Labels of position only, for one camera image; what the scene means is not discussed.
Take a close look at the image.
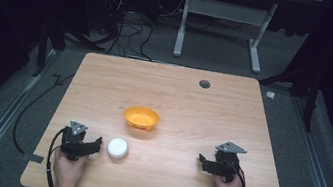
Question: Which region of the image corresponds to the black metal stand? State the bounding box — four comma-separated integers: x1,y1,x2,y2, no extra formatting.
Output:
30,15,109,88
252,52,326,133

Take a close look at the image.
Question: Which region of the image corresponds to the white metal desk frame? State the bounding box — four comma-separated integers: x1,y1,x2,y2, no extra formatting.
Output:
171,0,280,76

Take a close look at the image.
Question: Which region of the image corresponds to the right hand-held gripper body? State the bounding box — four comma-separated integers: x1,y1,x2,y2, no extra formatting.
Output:
209,139,249,186

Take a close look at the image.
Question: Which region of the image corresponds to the tangle of black cables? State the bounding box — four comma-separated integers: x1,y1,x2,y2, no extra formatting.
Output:
94,0,163,63

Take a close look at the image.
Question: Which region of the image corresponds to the grey table grommet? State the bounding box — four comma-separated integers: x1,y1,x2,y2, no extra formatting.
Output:
198,79,212,90

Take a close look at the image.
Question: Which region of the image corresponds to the black floor cable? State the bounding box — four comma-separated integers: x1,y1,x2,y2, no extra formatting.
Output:
8,65,76,162

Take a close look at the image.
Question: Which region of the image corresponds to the white round lid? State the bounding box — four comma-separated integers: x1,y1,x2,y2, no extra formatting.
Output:
105,136,131,161

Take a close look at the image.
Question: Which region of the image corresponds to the grey tape strip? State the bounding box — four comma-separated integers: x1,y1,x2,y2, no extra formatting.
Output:
21,151,45,165

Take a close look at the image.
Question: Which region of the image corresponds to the orange plastic bowl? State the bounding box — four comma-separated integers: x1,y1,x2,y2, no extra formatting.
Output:
121,103,163,133

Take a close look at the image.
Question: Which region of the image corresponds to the person's left hand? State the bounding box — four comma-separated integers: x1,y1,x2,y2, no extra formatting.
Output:
49,148,89,187

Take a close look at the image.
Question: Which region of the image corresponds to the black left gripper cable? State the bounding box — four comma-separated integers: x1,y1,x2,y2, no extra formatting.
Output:
41,125,68,187

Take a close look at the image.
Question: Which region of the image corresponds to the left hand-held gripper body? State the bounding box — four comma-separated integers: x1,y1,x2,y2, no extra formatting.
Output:
58,119,91,163

